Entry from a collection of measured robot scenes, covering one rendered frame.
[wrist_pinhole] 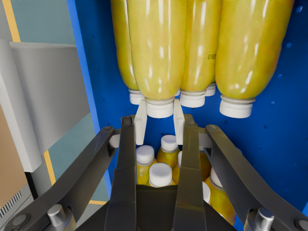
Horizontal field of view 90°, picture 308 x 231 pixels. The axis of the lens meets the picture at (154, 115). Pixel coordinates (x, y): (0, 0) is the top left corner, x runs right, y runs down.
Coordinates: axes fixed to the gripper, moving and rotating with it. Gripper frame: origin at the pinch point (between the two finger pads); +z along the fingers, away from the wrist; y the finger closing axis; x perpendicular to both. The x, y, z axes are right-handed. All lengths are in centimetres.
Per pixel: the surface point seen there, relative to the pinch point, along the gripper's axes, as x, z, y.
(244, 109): 0.7, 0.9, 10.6
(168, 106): 1.0, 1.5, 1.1
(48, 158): -98, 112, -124
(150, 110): 0.5, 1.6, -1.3
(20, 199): -134, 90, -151
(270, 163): -10.6, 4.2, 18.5
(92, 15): 12.0, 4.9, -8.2
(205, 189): -10.8, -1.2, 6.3
